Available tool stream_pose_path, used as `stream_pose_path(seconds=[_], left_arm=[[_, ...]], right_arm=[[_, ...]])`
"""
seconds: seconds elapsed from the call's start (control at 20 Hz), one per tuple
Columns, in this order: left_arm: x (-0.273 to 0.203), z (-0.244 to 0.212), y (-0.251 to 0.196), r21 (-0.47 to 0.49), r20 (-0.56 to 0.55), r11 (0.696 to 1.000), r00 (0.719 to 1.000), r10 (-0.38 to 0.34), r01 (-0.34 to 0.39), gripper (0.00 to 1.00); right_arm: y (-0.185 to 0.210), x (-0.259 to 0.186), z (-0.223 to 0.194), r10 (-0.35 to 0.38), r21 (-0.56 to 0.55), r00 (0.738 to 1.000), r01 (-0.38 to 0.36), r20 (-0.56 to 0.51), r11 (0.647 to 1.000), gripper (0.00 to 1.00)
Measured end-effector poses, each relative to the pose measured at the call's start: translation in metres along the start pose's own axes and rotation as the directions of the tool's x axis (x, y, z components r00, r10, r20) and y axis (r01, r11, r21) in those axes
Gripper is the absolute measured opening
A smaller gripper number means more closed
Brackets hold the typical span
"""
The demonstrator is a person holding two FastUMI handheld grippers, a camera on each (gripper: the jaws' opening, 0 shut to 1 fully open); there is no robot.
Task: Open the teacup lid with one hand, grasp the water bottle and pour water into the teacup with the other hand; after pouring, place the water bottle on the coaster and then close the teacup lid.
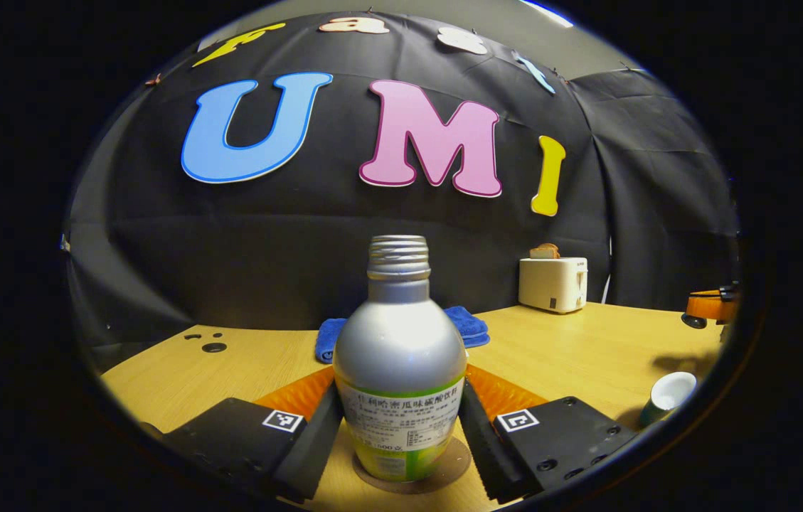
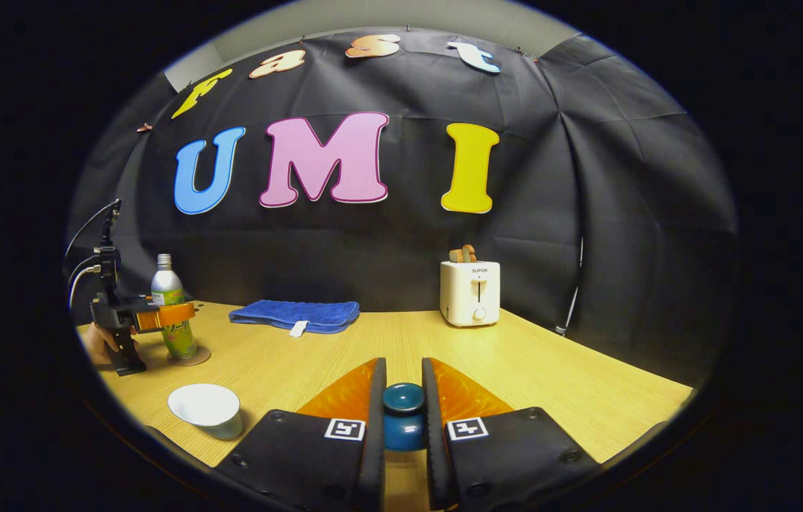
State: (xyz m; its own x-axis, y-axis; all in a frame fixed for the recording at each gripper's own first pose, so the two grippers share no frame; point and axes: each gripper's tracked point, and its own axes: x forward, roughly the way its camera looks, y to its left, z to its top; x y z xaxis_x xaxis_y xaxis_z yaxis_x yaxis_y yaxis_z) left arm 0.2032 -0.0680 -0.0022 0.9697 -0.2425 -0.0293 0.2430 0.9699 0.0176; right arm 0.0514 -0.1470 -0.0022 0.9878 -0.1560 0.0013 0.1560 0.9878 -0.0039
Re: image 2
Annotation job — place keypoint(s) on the small orange clip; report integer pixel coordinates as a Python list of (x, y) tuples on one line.
[(144, 128)]

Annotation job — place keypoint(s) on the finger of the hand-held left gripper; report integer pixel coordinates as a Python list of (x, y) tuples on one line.
[(166, 315)]

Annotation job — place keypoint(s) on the black backdrop cloth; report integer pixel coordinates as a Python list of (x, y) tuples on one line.
[(586, 213)]

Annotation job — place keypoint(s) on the folded blue towel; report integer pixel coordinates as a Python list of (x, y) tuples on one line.
[(294, 313)]

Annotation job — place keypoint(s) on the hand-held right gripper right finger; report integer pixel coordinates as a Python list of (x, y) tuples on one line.
[(435, 441)]

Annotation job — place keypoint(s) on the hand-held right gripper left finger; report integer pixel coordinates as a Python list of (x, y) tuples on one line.
[(375, 441)]

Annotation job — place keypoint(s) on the teal teacup lid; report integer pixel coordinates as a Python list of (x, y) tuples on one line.
[(402, 412)]

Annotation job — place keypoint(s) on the silver green water bottle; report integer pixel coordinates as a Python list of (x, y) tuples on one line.
[(168, 288)]

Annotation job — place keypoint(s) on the round brown coaster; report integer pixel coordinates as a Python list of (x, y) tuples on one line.
[(198, 357)]

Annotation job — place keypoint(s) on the teal teacup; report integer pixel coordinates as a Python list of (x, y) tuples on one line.
[(205, 409)]

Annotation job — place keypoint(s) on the cream white toaster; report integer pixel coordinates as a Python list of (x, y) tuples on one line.
[(470, 293)]

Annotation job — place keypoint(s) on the brown bread slice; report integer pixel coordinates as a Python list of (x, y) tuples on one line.
[(463, 254)]

